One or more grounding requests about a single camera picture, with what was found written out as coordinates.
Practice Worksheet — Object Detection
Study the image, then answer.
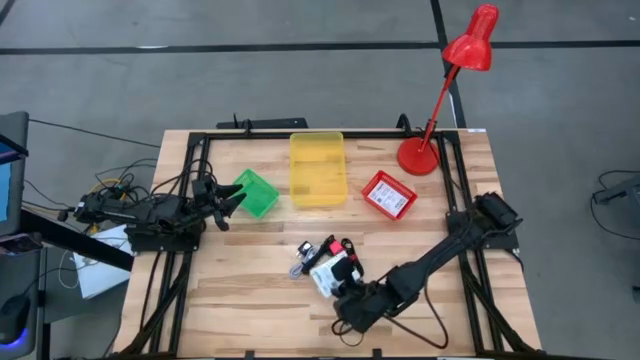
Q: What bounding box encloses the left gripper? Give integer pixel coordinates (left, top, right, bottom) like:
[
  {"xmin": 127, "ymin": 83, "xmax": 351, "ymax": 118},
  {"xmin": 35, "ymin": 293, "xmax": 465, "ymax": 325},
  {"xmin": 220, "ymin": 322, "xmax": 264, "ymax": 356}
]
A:
[{"xmin": 191, "ymin": 176, "xmax": 248, "ymax": 233}]

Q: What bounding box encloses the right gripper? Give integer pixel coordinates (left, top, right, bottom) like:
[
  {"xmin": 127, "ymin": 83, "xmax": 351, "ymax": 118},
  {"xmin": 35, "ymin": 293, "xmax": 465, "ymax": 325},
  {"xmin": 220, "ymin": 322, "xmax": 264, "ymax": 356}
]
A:
[{"xmin": 331, "ymin": 260, "xmax": 402, "ymax": 335}]

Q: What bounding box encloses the white product box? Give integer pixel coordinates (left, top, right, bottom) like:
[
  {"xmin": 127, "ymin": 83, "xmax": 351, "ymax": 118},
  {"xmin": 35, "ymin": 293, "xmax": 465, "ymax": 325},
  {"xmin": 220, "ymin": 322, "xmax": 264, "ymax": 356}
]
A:
[
  {"xmin": 367, "ymin": 178, "xmax": 412, "ymax": 220},
  {"xmin": 308, "ymin": 251, "xmax": 362, "ymax": 300}
]

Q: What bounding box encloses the thin black cable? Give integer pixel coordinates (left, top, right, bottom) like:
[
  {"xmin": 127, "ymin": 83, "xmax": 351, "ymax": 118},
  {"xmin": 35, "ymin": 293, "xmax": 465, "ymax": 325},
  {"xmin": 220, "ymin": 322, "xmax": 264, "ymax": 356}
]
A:
[{"xmin": 301, "ymin": 233, "xmax": 336, "ymax": 275}]

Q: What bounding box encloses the grey cable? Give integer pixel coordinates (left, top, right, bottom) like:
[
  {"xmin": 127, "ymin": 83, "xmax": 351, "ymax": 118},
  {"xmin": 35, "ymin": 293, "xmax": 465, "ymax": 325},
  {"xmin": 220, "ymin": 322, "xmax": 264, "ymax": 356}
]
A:
[{"xmin": 288, "ymin": 257, "xmax": 321, "ymax": 281}]

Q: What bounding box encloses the yellow translucent bin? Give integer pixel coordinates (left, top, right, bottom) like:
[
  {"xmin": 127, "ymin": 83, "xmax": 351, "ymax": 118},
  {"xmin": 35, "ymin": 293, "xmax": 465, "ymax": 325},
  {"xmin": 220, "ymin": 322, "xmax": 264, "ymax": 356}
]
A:
[{"xmin": 288, "ymin": 131, "xmax": 349, "ymax": 209}]

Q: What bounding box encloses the green plastic basket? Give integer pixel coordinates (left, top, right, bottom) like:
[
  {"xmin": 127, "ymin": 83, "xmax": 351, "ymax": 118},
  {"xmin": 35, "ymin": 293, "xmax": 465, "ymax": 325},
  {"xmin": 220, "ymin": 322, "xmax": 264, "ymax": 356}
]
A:
[{"xmin": 232, "ymin": 168, "xmax": 281, "ymax": 220}]

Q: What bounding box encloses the black power strip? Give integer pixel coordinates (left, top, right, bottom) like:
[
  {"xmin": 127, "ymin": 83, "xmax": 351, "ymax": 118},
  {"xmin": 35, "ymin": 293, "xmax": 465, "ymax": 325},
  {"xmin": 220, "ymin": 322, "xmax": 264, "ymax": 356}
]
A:
[{"xmin": 216, "ymin": 113, "xmax": 310, "ymax": 132}]

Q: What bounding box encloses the red plastic basket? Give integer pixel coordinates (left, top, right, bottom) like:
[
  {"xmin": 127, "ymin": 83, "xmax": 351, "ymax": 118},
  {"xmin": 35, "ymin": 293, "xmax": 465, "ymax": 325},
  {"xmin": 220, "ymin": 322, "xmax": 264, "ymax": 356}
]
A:
[{"xmin": 360, "ymin": 169, "xmax": 419, "ymax": 222}]

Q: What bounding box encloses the white paper sheet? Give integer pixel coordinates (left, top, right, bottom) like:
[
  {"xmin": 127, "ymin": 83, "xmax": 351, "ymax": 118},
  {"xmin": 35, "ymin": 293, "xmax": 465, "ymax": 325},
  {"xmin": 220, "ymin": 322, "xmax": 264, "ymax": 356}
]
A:
[{"xmin": 72, "ymin": 223, "xmax": 134, "ymax": 300}]

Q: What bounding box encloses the black side desk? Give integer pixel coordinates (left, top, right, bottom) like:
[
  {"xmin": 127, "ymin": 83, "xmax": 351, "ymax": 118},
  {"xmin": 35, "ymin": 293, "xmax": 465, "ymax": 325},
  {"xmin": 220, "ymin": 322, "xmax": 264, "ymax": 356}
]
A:
[{"xmin": 0, "ymin": 199, "xmax": 136, "ymax": 360}]

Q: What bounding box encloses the monitor with blue screen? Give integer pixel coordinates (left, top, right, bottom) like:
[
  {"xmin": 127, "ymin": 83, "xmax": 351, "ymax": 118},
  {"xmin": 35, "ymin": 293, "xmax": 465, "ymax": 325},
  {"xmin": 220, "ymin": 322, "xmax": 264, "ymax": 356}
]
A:
[{"xmin": 0, "ymin": 110, "xmax": 30, "ymax": 239}]

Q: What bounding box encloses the black computer mouse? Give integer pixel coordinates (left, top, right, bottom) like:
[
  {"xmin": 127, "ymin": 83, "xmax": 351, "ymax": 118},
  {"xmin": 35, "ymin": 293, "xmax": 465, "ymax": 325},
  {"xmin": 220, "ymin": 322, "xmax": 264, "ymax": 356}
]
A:
[{"xmin": 0, "ymin": 293, "xmax": 32, "ymax": 346}]

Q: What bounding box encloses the red desk lamp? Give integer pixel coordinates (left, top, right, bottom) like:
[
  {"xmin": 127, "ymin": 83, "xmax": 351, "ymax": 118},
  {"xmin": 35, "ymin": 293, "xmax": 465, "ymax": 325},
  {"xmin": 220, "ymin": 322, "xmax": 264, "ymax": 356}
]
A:
[{"xmin": 397, "ymin": 3, "xmax": 500, "ymax": 177}]

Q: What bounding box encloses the black table frame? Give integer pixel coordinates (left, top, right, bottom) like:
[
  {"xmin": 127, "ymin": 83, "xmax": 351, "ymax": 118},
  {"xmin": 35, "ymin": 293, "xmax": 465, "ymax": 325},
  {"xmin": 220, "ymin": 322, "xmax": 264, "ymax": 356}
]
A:
[{"xmin": 119, "ymin": 127, "xmax": 544, "ymax": 360}]

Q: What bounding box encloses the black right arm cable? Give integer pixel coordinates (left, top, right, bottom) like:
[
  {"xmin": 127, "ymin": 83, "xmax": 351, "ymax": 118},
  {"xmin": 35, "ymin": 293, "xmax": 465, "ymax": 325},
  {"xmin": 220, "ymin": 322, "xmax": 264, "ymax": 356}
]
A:
[{"xmin": 329, "ymin": 279, "xmax": 450, "ymax": 350}]

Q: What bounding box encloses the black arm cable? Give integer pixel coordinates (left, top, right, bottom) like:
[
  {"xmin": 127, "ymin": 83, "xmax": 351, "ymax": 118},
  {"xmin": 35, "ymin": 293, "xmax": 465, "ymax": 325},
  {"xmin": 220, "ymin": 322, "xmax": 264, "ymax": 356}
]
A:
[
  {"xmin": 329, "ymin": 279, "xmax": 450, "ymax": 350},
  {"xmin": 92, "ymin": 157, "xmax": 217, "ymax": 201}
]

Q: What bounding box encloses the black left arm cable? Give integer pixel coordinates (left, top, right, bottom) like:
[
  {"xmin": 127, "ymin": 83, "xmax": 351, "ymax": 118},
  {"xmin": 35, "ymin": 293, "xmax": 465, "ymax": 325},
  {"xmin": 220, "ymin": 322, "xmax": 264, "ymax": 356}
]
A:
[{"xmin": 92, "ymin": 157, "xmax": 217, "ymax": 201}]

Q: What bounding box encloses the black lamp cord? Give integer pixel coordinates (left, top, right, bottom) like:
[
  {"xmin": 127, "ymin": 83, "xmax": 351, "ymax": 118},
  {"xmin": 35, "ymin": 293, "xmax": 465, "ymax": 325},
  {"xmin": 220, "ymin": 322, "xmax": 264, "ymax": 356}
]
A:
[{"xmin": 396, "ymin": 113, "xmax": 434, "ymax": 146}]

